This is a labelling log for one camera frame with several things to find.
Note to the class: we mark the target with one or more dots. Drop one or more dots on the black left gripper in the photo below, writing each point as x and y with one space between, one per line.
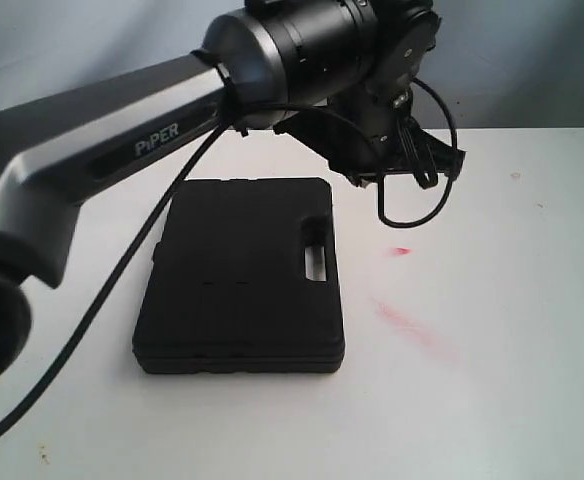
363 138

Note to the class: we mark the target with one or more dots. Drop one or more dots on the black plastic tool case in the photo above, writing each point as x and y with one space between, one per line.
244 280

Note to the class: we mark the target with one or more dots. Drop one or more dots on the grey left Piper robot arm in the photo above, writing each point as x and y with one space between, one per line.
336 75

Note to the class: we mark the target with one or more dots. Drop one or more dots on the grey backdrop cloth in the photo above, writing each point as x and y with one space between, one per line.
497 64

